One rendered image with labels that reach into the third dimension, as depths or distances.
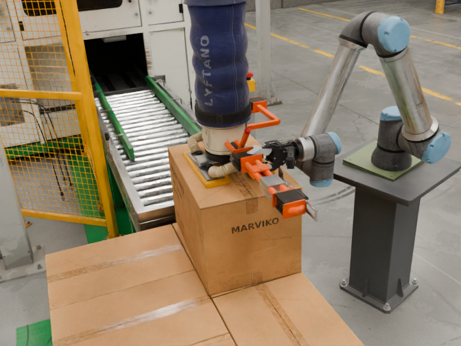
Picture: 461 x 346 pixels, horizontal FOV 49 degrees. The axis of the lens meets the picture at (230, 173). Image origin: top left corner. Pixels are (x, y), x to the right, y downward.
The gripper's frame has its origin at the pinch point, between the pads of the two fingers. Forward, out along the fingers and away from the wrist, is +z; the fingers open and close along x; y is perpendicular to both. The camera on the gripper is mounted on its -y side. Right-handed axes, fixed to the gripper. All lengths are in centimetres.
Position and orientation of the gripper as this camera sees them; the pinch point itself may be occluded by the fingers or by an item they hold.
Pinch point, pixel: (250, 162)
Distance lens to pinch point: 180.9
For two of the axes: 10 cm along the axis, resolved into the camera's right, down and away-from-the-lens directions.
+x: -0.4, -9.0, -4.4
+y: -3.6, -4.0, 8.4
